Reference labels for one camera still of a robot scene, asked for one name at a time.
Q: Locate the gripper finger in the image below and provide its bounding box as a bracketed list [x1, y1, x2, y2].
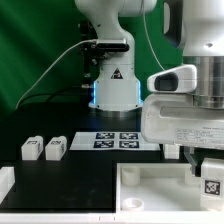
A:
[184, 147, 201, 177]

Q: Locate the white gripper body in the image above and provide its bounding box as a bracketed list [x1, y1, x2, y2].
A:
[141, 94, 224, 150]

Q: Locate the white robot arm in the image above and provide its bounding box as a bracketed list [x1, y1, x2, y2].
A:
[75, 0, 224, 176]

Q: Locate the white marker sheet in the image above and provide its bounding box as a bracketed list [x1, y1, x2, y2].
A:
[70, 132, 160, 151]

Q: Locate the white front obstacle bar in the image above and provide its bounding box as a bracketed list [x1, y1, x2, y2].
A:
[0, 212, 224, 224]

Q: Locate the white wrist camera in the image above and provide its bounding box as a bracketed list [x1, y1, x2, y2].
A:
[147, 64, 197, 93]

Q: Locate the black cable on table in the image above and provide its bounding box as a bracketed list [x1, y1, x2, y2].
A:
[19, 85, 93, 105]

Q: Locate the black camera on stand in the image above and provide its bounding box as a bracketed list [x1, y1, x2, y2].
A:
[78, 20, 130, 88]

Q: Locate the white camera cable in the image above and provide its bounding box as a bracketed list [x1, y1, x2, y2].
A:
[14, 38, 98, 110]

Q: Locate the white left obstacle wall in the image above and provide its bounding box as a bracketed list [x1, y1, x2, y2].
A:
[0, 167, 15, 204]

